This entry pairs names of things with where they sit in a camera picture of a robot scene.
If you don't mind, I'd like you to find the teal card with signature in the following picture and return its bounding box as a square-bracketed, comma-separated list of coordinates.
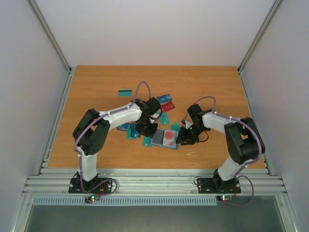
[142, 136, 152, 147]

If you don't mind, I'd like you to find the white card red circle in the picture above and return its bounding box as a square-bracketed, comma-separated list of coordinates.
[162, 130, 178, 148]

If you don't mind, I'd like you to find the black VIP card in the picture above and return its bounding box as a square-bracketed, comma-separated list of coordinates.
[151, 129, 165, 145]

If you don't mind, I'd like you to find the teal leather card holder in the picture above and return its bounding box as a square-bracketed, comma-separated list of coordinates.
[151, 129, 179, 149]

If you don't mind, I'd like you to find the teal card black stripe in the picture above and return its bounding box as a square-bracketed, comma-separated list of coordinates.
[118, 89, 132, 97]

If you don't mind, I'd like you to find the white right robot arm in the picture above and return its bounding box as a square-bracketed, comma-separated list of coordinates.
[176, 103, 266, 192]

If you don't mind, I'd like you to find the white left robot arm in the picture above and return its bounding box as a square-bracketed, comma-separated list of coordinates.
[73, 98, 161, 192]

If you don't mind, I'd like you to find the blue card near centre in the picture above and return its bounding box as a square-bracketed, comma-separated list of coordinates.
[130, 127, 140, 139]

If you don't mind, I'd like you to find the teal card right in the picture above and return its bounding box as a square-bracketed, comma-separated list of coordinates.
[170, 122, 181, 132]

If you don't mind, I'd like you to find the teal card under pile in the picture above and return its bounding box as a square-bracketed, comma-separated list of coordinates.
[126, 124, 133, 139]

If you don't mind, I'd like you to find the teal card under circle card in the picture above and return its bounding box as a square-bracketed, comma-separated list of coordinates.
[159, 113, 170, 126]

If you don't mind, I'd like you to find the dark blue card left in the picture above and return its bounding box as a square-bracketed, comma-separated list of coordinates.
[117, 123, 131, 131]

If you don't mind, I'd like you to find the red card right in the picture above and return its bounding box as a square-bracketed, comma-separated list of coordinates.
[161, 101, 175, 113]

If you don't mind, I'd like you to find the blue card top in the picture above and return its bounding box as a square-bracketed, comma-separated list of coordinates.
[157, 94, 172, 103]

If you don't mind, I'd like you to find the right controller board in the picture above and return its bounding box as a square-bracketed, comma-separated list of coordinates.
[217, 195, 236, 202]

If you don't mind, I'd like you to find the controller board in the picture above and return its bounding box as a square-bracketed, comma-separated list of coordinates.
[217, 195, 236, 202]
[84, 195, 100, 203]

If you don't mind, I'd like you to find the left controller board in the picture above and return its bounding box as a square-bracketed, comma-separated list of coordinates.
[84, 195, 100, 203]

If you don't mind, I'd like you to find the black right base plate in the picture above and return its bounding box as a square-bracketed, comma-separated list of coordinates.
[194, 177, 241, 194]

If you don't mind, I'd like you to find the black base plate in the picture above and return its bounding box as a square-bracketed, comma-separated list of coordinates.
[194, 177, 241, 194]
[68, 178, 113, 194]

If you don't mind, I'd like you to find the grey slotted cable duct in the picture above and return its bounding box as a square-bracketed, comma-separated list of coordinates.
[33, 196, 217, 206]

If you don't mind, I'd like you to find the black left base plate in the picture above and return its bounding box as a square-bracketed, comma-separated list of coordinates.
[68, 178, 113, 194]

